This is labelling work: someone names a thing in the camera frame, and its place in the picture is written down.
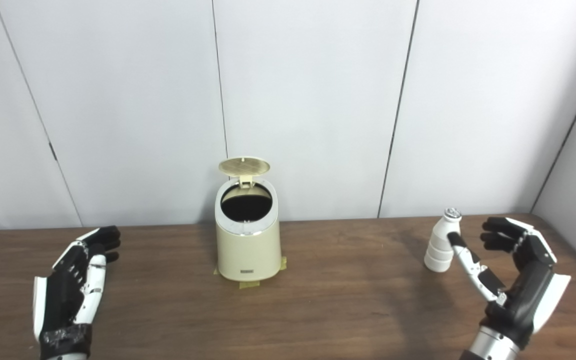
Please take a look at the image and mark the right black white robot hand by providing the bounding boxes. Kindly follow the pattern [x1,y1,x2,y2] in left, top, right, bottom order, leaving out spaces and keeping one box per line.
[447,216,572,346]

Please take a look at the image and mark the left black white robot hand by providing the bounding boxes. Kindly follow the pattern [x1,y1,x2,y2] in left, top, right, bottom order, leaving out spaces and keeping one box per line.
[33,225,122,359]

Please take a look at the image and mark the small white plastic bottle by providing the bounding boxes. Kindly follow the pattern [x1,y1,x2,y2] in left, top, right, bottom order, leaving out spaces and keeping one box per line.
[423,207,463,273]

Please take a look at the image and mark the cream-colored bin body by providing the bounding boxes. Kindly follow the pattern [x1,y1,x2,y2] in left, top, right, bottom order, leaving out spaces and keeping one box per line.
[214,177,282,282]

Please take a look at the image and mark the cream round bin lid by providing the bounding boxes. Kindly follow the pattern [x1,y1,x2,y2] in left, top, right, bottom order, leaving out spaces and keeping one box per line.
[218,156,271,188]

